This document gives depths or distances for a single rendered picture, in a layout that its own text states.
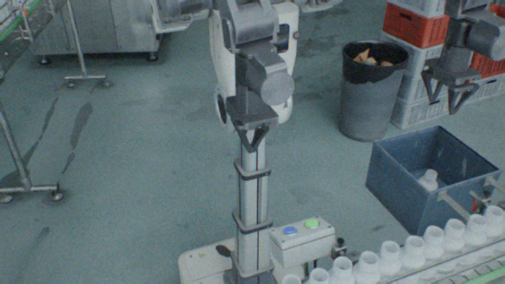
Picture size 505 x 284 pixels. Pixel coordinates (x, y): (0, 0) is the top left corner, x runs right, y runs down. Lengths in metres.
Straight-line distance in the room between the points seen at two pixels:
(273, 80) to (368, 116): 2.60
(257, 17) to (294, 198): 2.20
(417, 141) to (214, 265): 1.04
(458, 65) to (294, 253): 0.54
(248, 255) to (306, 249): 0.72
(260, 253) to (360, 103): 1.68
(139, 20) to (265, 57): 3.77
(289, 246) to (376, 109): 2.27
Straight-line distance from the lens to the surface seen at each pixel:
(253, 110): 0.77
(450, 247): 1.14
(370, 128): 3.32
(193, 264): 2.14
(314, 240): 1.09
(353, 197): 2.90
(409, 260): 1.07
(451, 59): 1.00
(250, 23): 0.70
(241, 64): 0.74
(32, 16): 3.16
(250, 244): 1.75
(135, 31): 4.46
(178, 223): 2.70
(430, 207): 1.60
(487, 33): 0.95
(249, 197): 1.59
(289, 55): 1.30
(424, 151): 1.94
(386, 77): 3.11
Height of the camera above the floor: 1.90
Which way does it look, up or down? 35 degrees down
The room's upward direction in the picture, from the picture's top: straight up
